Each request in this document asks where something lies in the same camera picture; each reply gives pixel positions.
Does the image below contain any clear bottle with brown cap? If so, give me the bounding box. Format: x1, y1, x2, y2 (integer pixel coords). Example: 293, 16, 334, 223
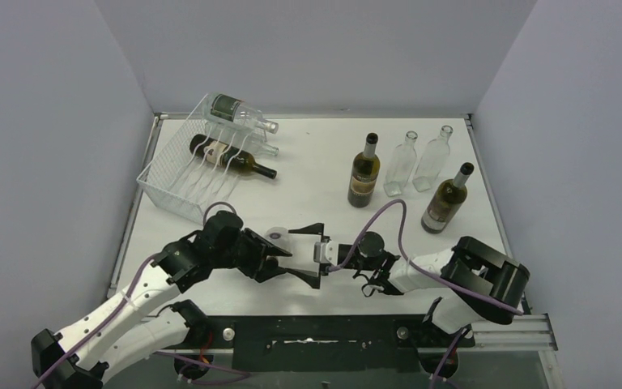
263, 227, 321, 274

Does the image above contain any brown bottle with tan label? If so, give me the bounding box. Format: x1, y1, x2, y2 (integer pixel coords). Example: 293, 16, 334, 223
347, 133, 381, 208

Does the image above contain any dark green wine bottle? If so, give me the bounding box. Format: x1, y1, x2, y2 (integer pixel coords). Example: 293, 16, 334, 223
189, 134, 278, 179

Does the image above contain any white wire wine rack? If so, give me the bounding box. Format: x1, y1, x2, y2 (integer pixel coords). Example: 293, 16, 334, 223
137, 97, 273, 223

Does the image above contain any olive bottle with black cap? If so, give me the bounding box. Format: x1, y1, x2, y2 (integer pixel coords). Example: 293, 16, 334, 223
420, 162, 475, 234

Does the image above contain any clear square glass bottle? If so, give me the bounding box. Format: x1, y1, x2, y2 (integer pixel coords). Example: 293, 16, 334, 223
412, 125, 454, 193

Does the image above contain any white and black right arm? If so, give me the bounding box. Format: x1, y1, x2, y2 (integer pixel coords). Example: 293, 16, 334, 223
294, 223, 530, 334

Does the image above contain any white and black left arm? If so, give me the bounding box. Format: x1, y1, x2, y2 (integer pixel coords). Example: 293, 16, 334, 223
31, 211, 291, 388

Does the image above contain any clear bottle in rack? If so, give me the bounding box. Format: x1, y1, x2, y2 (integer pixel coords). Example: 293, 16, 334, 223
203, 122, 279, 156

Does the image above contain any clear bottle with dark label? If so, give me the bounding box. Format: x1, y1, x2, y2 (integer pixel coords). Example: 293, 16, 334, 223
205, 92, 279, 134

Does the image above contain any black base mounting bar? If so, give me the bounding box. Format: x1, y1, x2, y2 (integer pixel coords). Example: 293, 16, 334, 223
177, 314, 454, 373

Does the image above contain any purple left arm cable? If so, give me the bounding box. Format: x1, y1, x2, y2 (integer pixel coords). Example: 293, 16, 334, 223
31, 201, 253, 389

